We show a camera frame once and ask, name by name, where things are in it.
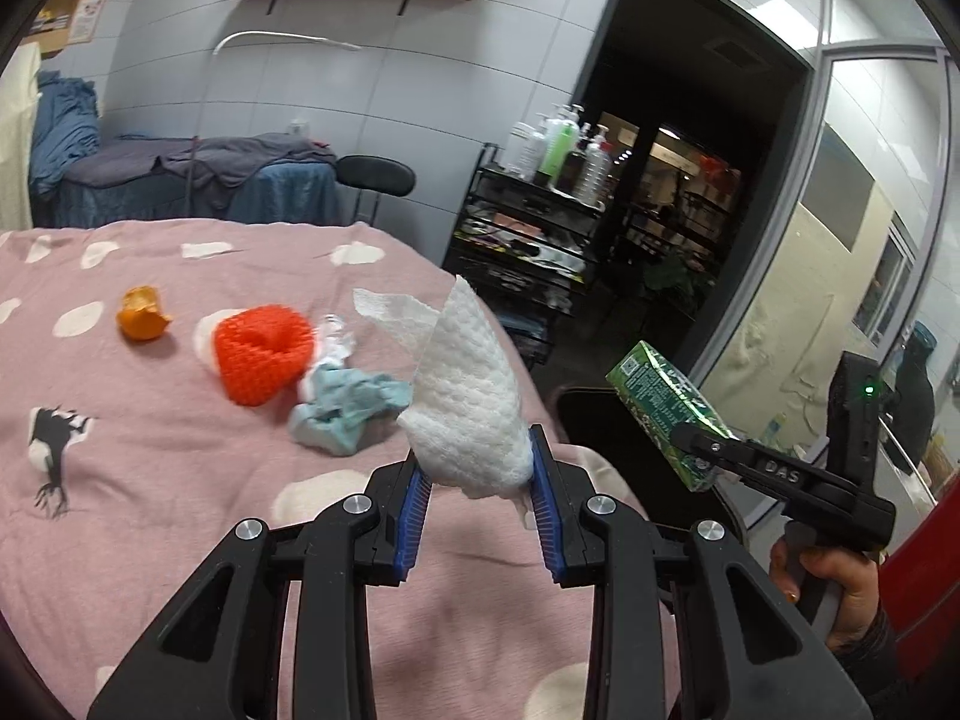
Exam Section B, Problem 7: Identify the black trolley shelf rack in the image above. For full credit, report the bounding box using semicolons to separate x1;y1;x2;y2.
443;143;604;367

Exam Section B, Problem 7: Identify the wooden wall shelf unit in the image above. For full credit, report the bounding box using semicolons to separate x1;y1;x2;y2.
21;0;78;60

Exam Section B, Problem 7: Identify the wall poster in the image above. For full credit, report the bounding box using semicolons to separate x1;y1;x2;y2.
67;0;106;46

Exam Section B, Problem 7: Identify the white paper towel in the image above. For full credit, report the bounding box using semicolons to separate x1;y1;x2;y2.
353;278;534;499

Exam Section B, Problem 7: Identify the massage bed with grey cover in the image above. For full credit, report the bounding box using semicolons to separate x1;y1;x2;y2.
31;133;340;229

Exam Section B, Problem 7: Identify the person's right hand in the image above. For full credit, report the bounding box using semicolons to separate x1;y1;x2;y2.
768;535;884;653

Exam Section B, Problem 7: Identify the pink spotted bed cover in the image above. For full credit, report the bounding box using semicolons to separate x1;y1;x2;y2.
0;218;677;720

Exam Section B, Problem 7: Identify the clear pump bottle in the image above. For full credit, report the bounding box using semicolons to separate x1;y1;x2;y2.
574;124;610;208

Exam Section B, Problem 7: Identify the green lotion bottle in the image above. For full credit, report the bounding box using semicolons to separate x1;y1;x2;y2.
537;104;583;182

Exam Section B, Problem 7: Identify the cream cloth on chair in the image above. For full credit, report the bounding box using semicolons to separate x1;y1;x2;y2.
0;43;41;231

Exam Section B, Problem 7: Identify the black round stool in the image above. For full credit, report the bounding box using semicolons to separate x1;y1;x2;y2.
335;154;416;226

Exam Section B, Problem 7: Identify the crumpled white plastic wrapper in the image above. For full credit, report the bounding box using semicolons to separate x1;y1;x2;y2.
311;314;356;371

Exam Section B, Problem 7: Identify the orange peel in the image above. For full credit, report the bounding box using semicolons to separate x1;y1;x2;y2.
116;284;171;343

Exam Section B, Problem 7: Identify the blue bedding pile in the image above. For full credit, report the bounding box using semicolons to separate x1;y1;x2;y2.
28;70;101;199

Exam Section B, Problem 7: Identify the dark doorway frame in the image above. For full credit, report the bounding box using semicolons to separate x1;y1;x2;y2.
573;0;812;372

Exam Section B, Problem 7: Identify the white curved pipe stand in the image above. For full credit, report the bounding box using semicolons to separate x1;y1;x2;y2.
212;29;361;57

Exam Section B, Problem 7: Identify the crumpled light blue tissue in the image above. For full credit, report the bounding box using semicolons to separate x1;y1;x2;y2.
286;364;412;457

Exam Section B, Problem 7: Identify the white pump bottle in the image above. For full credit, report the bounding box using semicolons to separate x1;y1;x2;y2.
501;119;547;182

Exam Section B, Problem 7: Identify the green drink carton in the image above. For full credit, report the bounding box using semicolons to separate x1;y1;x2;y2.
605;341;734;493

